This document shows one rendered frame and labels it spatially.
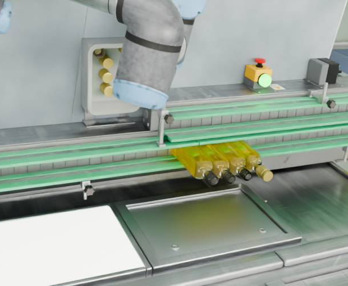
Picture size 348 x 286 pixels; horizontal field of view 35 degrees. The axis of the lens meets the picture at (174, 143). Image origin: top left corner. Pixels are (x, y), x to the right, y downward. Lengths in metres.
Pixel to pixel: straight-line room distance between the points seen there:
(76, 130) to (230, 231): 0.57
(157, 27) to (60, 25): 0.68
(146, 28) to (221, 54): 0.89
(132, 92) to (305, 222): 0.90
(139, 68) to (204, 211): 0.74
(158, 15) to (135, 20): 0.05
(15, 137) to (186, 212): 0.57
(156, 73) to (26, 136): 0.71
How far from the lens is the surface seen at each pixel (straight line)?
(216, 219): 1.68
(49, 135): 1.71
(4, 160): 1.61
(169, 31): 1.07
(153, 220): 1.64
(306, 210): 1.88
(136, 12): 1.08
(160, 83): 1.10
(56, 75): 1.74
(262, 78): 1.93
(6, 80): 1.72
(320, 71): 2.09
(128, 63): 1.09
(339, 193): 2.03
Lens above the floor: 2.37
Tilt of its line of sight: 55 degrees down
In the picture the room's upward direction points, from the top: 136 degrees clockwise
